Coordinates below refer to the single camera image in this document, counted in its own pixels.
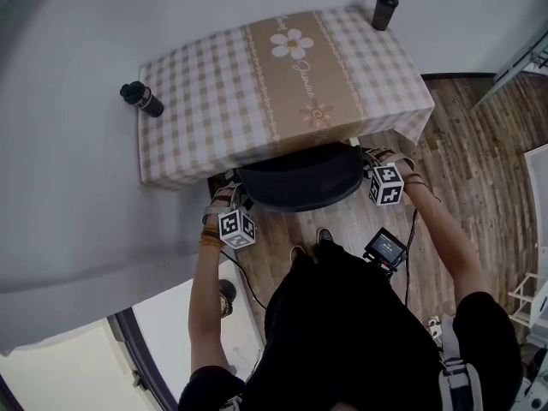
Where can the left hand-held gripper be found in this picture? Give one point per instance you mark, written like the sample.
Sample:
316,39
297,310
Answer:
237,229

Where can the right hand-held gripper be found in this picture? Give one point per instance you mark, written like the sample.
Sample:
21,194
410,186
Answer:
385,184

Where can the black office chair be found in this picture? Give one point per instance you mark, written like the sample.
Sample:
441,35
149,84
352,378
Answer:
299,178

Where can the person's right forearm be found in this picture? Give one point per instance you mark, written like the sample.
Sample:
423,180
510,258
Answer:
449,246

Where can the person's left forearm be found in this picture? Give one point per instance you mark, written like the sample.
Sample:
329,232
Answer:
205,306

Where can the person's right hand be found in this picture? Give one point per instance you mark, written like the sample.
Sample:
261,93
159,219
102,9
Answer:
391,156

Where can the person's left hand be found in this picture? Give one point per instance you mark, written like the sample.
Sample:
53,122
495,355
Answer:
218,208

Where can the black wrist band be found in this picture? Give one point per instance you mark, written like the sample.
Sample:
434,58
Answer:
417,181

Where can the small black monitor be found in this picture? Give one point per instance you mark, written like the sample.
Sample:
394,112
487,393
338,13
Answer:
385,248

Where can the person's left shoe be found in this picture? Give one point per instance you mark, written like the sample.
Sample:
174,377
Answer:
297,256

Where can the person's shoe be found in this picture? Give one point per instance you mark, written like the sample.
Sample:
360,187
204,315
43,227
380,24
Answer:
297,256
325,236

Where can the round black pot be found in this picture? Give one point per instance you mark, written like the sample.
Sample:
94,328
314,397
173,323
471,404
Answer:
227,298

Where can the person's right shoe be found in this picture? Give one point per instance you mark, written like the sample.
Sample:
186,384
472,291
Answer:
325,236

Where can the checked beige tablecloth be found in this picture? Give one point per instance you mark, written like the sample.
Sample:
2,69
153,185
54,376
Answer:
205,114

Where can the person's black clothing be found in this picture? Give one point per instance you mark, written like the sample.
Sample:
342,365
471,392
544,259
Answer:
342,336

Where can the white power strip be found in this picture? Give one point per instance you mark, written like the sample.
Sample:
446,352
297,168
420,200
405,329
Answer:
434,327

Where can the white cabinet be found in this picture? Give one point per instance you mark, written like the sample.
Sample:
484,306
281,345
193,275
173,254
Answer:
538,195

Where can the black bottle with white label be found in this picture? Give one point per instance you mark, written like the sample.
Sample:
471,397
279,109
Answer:
143,100

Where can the black framed window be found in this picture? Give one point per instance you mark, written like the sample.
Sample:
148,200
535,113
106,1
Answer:
137,358

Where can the frosted glass panel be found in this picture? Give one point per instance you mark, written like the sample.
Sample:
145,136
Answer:
509,75

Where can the black shaker bottle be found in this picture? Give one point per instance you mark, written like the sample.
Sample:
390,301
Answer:
383,11

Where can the white shelf rack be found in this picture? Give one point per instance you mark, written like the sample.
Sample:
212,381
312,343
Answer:
528,302

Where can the white desk frame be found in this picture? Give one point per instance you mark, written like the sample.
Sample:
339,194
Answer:
354,141

